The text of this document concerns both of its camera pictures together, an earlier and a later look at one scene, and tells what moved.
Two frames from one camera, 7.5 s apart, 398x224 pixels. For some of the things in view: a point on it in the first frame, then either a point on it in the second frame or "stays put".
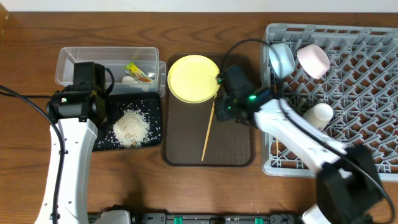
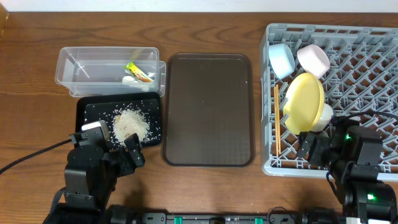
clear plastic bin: x=135 y=69 stays put
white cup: x=319 y=115 stays put
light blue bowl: x=282 y=60 stays put
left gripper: x=109 y=112 → x=117 y=154
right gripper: x=221 y=111 → x=322 y=144
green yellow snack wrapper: x=135 y=72 stays put
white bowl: x=314 y=61 stays put
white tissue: x=129 y=80 stays put
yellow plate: x=192 y=79 → x=304 y=104
